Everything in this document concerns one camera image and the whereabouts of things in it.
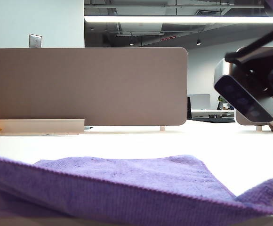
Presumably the purple microfiber cloth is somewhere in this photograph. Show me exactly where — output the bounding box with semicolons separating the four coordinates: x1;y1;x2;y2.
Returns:
0;150;273;226

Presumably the narrow brown desk divider panel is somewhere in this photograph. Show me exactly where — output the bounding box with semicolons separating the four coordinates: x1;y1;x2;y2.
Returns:
235;46;273;126

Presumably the small green potted plant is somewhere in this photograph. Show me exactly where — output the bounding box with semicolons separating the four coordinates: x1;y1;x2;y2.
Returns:
217;95;229;111

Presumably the white background desk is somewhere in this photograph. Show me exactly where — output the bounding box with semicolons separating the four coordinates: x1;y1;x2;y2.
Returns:
191;109;235;119

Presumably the grey background desk divider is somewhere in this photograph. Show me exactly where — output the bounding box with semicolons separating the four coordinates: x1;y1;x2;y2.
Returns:
187;94;211;111

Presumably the long ceiling light strip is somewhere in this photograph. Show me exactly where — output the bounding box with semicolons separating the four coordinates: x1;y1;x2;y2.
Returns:
83;15;273;24

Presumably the wide brown desk divider panel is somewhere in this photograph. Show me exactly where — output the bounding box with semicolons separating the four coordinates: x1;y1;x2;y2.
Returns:
0;47;188;127

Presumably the metal wall switch plate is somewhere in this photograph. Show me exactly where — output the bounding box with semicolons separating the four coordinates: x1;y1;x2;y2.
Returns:
28;34;43;48

